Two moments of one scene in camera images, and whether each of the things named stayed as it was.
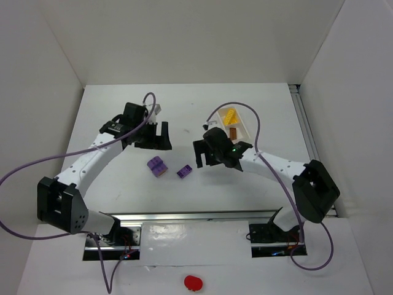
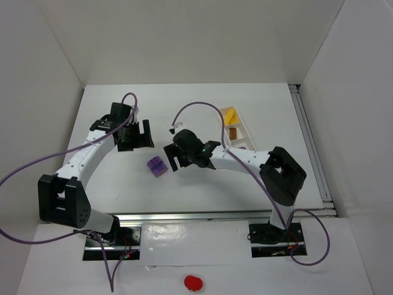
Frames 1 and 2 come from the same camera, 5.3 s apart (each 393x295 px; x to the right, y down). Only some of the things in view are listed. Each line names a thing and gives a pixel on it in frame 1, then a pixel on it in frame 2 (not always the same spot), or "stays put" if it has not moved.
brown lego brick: (233, 133) stays put
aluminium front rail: (251, 216) stays put
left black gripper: (152, 140) → (135, 140)
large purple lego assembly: (156, 165) stays put
